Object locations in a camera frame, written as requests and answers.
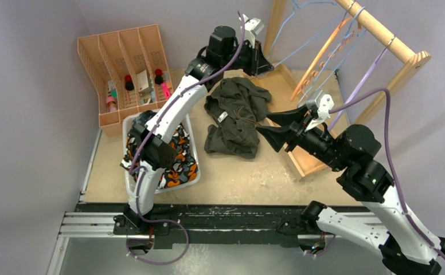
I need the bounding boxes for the pink highlighter marker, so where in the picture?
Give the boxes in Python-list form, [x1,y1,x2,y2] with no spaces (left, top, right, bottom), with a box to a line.
[160,82,171,100]

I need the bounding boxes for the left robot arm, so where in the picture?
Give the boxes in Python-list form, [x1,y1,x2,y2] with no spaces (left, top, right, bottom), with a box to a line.
[127,23,274,234]

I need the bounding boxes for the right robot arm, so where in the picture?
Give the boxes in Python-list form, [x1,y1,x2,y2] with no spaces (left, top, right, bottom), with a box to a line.
[257,107,445,274]

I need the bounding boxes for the orange hanger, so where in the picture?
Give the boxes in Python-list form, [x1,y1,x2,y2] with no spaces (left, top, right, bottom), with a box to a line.
[290,17,353,101]

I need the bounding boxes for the white medicine box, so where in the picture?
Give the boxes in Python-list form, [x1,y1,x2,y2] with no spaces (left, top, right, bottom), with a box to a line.
[136,70,152,94]

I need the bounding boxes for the orange camouflage shorts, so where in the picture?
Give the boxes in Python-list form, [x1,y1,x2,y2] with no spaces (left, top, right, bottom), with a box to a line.
[120,124,198,191]

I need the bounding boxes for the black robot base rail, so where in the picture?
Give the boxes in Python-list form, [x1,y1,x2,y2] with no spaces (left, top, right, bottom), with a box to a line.
[60,203,320,249]

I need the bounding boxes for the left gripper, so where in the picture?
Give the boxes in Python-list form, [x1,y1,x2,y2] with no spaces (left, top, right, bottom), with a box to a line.
[221,39,274,77]

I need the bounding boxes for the pink small bottle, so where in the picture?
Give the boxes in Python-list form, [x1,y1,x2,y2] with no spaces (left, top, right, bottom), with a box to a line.
[106,96,118,112]

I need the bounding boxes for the olive green shorts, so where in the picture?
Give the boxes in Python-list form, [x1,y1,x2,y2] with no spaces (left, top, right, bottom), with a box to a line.
[204,77,272,159]

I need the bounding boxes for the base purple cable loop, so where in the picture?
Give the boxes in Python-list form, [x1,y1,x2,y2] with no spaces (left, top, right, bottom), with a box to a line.
[125,220,190,266]

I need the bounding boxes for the wooden clothes rack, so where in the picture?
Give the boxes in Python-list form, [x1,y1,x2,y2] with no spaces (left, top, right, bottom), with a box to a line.
[245,0,432,179]

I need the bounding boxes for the lilac plastic hanger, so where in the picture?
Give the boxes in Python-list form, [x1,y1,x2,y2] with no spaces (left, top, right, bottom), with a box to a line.
[328,35,396,130]

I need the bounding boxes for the red black marker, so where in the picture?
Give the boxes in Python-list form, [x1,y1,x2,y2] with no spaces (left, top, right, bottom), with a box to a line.
[154,69,164,85]

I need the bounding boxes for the peach plastic desk organizer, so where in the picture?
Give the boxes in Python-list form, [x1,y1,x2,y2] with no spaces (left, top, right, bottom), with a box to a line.
[77,24,175,137]

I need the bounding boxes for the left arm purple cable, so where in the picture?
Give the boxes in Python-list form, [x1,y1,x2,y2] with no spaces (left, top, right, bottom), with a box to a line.
[129,10,246,225]

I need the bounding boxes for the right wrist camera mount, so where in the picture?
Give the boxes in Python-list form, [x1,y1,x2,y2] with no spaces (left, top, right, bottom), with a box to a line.
[305,90,334,132]

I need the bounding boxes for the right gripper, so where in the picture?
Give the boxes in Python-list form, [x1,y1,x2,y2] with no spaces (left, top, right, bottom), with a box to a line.
[255,104,347,171]

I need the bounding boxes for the dark leaf print shorts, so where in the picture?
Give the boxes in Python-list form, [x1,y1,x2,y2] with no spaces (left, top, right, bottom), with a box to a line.
[131,110,157,127]

